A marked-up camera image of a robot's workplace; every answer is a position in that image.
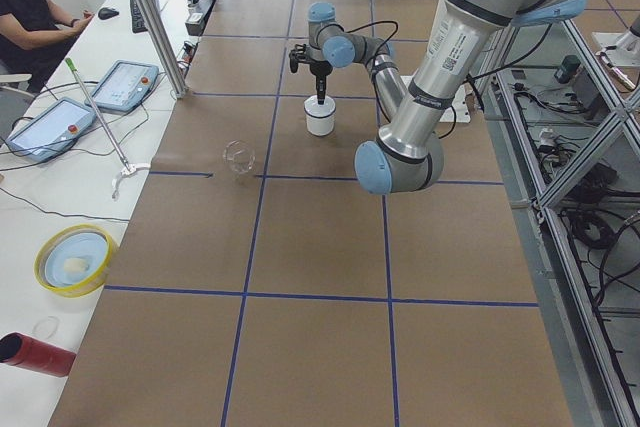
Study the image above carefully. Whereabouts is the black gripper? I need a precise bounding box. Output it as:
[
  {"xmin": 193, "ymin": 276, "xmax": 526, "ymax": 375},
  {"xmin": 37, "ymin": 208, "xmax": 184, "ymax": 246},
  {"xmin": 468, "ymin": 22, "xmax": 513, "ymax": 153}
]
[{"xmin": 309, "ymin": 61, "xmax": 331, "ymax": 105}]

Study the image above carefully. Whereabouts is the white enamel cup lid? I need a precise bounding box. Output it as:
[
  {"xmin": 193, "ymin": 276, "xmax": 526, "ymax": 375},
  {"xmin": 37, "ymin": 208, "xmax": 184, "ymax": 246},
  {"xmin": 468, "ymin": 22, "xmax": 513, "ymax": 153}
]
[{"xmin": 304, "ymin": 95, "xmax": 336, "ymax": 119}]

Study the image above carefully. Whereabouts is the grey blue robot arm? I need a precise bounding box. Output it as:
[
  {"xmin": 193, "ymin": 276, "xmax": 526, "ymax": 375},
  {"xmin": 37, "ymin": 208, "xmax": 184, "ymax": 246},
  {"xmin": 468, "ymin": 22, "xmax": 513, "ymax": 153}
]
[{"xmin": 302, "ymin": 0, "xmax": 587, "ymax": 194}]

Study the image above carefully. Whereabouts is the white enamel cup blue rim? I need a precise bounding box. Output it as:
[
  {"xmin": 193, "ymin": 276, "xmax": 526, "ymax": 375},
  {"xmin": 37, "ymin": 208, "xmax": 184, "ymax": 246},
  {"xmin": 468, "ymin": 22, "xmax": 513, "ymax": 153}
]
[{"xmin": 305, "ymin": 113, "xmax": 335, "ymax": 137}]

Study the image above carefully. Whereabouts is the black keyboard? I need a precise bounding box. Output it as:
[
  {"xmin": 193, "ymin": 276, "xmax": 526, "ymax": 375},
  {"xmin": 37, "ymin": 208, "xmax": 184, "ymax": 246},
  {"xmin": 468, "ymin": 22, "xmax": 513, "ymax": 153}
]
[{"xmin": 129, "ymin": 0, "xmax": 147, "ymax": 34}]

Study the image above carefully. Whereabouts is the far teach pendant tablet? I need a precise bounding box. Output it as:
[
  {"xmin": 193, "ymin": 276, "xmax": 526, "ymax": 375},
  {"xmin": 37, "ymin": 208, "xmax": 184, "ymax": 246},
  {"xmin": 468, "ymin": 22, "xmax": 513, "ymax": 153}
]
[{"xmin": 91, "ymin": 60, "xmax": 159, "ymax": 114}]

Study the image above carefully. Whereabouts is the teach pendant tablet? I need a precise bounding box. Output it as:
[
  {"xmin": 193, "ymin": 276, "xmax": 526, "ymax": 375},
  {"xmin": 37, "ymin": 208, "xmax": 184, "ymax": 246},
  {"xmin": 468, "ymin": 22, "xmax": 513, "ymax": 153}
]
[
  {"xmin": 5, "ymin": 97, "xmax": 97, "ymax": 164},
  {"xmin": 91, "ymin": 60, "xmax": 159, "ymax": 114}
]

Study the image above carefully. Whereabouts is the silver reacher grabber stick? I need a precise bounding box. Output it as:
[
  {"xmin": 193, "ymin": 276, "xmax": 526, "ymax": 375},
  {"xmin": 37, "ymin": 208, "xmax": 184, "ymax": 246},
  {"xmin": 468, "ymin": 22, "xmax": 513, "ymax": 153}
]
[{"xmin": 65, "ymin": 57, "xmax": 151, "ymax": 201}]

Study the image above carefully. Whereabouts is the black computer mouse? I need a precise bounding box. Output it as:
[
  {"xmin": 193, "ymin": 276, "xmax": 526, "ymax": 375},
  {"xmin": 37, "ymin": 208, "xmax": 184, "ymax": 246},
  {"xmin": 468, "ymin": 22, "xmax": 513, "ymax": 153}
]
[{"xmin": 97, "ymin": 7, "xmax": 119, "ymax": 20}]

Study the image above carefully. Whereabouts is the green black power adapter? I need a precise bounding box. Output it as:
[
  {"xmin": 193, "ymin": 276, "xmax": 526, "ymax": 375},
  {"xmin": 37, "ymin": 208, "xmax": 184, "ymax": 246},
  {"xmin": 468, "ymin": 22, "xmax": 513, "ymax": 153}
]
[{"xmin": 554, "ymin": 54, "xmax": 581, "ymax": 84}]

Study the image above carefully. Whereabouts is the near teach pendant tablet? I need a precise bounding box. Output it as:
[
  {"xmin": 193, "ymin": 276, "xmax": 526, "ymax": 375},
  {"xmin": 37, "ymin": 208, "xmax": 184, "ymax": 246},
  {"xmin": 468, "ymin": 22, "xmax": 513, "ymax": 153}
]
[{"xmin": 5, "ymin": 97, "xmax": 97, "ymax": 164}]

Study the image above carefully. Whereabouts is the light blue bowl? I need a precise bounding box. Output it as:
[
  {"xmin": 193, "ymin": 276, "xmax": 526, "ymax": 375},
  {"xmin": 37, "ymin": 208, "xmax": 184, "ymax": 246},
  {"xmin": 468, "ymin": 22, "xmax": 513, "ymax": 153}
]
[{"xmin": 44, "ymin": 232, "xmax": 108, "ymax": 287}]

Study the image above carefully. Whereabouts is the person in black shirt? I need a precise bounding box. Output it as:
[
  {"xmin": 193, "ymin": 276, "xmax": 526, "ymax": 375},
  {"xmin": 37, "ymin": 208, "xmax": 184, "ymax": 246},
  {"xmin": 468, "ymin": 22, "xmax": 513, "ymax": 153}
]
[{"xmin": 1, "ymin": 0, "xmax": 94, "ymax": 93}]

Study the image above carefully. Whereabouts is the yellow tape roll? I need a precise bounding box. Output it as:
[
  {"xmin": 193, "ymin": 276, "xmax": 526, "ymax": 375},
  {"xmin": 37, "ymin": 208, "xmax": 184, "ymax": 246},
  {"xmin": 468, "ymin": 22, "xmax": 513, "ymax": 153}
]
[{"xmin": 34, "ymin": 224, "xmax": 119, "ymax": 298}]

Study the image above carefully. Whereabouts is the white food piece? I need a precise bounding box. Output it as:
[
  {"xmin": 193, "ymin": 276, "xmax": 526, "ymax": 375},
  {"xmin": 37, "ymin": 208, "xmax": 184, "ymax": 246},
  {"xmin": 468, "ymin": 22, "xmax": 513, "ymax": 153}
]
[{"xmin": 63, "ymin": 257, "xmax": 90, "ymax": 275}]

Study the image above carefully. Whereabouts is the red cylinder tube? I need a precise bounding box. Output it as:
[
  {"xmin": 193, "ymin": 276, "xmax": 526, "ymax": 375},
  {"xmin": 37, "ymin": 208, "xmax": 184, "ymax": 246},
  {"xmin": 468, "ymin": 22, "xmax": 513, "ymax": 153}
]
[{"xmin": 1, "ymin": 332, "xmax": 76, "ymax": 377}]

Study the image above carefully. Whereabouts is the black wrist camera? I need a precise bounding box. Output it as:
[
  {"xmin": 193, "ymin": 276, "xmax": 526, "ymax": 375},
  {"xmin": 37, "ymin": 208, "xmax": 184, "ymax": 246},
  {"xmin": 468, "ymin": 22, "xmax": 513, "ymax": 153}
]
[{"xmin": 288, "ymin": 44, "xmax": 309, "ymax": 74}]

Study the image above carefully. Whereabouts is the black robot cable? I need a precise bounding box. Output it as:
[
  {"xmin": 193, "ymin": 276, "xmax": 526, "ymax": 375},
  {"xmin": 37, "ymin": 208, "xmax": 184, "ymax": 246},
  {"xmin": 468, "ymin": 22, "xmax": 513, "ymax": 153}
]
[{"xmin": 343, "ymin": 20, "xmax": 400, "ymax": 66}]

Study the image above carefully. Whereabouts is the aluminium frame post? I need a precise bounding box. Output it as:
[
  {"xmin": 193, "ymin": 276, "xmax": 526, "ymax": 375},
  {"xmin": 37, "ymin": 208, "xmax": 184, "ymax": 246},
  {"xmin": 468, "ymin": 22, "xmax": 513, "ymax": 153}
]
[{"xmin": 135, "ymin": 0, "xmax": 187, "ymax": 99}]

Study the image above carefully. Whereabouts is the black cable bundle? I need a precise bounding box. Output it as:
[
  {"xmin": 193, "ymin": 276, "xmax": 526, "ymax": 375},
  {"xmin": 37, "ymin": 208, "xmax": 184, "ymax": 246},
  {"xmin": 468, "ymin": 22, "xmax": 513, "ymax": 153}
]
[{"xmin": 559, "ymin": 161, "xmax": 640, "ymax": 308}]

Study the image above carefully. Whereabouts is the clear tape ring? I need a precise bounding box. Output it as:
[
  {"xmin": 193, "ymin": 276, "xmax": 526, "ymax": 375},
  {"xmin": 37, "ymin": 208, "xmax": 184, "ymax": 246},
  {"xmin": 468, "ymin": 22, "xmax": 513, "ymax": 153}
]
[{"xmin": 32, "ymin": 315, "xmax": 61, "ymax": 337}]

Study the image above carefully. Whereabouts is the aluminium frame rail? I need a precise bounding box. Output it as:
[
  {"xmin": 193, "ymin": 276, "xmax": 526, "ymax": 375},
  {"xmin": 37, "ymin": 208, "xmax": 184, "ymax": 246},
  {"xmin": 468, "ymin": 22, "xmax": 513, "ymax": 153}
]
[{"xmin": 483, "ymin": 11, "xmax": 639, "ymax": 426}]

